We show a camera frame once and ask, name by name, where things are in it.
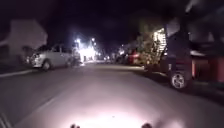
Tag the building with reddish wall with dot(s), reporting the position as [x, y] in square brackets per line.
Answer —
[208, 66]

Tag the pale building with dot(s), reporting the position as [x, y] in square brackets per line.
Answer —
[28, 36]

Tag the red car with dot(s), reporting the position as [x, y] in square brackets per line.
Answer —
[134, 57]

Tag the pale kerb strip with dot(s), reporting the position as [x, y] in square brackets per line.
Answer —
[15, 73]

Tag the brightly lit building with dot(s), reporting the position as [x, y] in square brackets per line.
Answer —
[87, 53]

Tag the bush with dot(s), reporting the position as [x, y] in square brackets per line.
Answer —
[148, 50]

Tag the dark grey asphalt road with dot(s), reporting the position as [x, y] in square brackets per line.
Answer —
[106, 93]

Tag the robot's own part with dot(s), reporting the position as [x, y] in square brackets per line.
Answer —
[146, 126]
[74, 126]

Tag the silver car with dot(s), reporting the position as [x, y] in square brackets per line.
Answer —
[53, 58]

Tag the dark parked vehicle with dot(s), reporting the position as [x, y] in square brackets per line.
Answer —
[178, 60]

